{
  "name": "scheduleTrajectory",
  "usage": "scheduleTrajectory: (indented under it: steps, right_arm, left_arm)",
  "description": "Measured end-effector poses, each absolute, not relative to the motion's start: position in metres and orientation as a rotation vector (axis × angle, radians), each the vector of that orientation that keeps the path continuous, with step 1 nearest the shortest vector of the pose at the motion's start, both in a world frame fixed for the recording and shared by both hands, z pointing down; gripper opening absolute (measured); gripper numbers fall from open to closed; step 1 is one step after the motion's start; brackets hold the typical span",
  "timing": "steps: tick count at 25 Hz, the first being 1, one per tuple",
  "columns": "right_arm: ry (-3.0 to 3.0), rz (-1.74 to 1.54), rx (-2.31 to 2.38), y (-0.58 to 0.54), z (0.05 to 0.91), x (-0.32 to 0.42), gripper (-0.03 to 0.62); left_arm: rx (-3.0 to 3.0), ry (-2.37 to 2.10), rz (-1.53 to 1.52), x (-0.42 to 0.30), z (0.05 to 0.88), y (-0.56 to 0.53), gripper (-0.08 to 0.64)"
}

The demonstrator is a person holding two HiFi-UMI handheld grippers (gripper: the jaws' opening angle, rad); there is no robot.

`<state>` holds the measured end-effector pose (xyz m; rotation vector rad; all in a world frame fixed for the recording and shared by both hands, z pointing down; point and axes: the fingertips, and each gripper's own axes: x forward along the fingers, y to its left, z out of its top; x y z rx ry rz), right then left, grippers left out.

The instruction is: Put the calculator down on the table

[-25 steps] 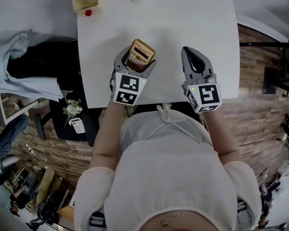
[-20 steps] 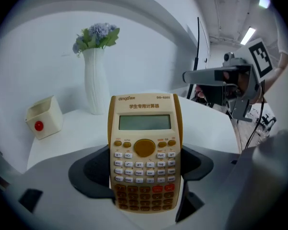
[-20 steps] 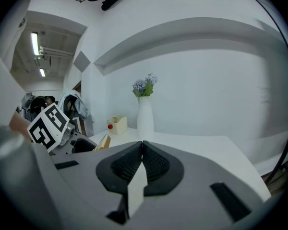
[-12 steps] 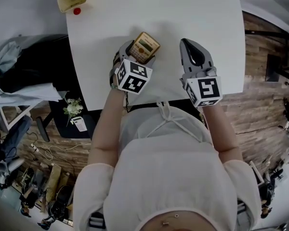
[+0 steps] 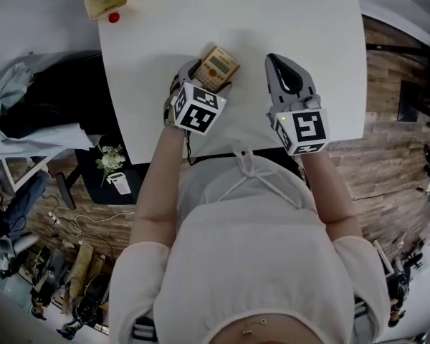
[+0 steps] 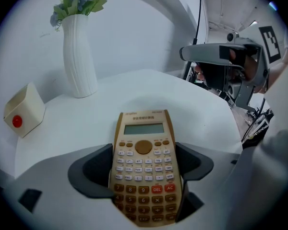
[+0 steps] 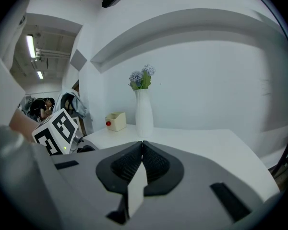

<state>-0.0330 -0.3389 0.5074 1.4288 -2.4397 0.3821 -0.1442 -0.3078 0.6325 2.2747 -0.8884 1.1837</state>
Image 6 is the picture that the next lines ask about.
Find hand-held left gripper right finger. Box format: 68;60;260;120
174;142;215;223

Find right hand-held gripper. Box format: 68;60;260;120
179;20;288;113

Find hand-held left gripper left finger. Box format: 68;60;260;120
67;143;116;200

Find gold calculator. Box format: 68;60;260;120
108;109;184;228

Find person's right forearm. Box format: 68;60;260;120
268;48;288;86

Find person's right hand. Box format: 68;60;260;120
194;48;258;91

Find black stand pole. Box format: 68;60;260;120
182;0;203;80

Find white table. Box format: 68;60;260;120
13;68;243;179

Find cream box with red dot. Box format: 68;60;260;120
3;81;47;139

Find person's white shirt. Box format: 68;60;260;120
230;62;288;230

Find white ribbed vase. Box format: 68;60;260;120
61;14;99;99

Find artificial blue flowers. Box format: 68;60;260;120
49;0;110;33

